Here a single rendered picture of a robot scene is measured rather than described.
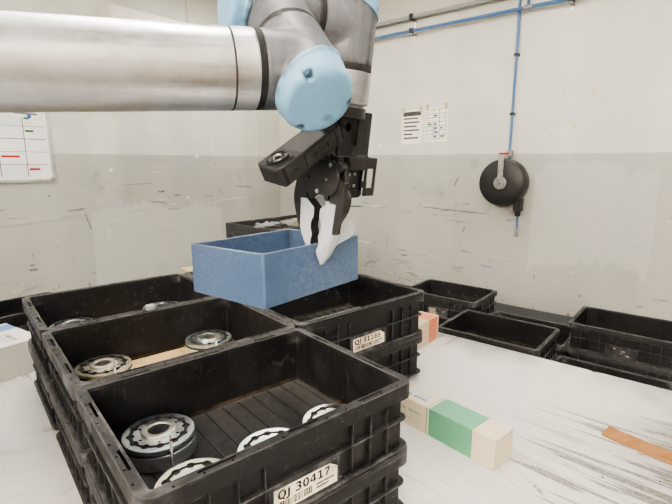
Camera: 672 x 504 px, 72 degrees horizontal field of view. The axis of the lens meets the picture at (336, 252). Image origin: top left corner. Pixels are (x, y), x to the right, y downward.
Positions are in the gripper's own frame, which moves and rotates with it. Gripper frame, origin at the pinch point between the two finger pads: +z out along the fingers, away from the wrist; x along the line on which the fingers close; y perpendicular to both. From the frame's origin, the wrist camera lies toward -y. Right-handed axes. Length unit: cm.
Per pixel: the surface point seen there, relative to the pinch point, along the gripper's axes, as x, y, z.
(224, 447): 6.8, -9.2, 30.7
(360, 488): -12.3, -0.1, 31.0
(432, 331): 18, 78, 41
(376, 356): 12, 37, 33
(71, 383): 25.1, -23.4, 22.7
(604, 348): -18, 159, 59
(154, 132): 356, 168, 3
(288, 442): -9.0, -11.9, 19.2
